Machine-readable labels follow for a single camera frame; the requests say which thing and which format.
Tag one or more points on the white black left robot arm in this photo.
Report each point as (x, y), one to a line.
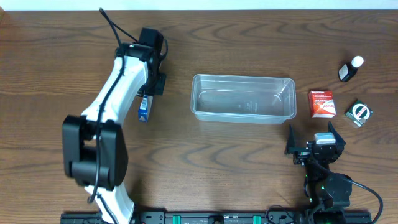
(94, 150)

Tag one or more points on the green white round-logo box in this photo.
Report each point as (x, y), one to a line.
(359, 113)

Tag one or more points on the clear plastic container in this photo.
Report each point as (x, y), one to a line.
(243, 99)

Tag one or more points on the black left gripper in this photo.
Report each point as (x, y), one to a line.
(160, 86)

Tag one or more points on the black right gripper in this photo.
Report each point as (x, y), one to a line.
(290, 148)

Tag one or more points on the black mounting rail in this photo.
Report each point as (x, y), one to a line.
(272, 216)

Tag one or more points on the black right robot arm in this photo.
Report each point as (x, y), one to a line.
(327, 191)

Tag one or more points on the dark syrup bottle white cap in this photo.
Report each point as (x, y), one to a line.
(349, 70)

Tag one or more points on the blue fever patch box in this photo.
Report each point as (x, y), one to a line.
(145, 108)

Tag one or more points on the red Panadol ActiFast box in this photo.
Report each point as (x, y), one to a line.
(322, 104)

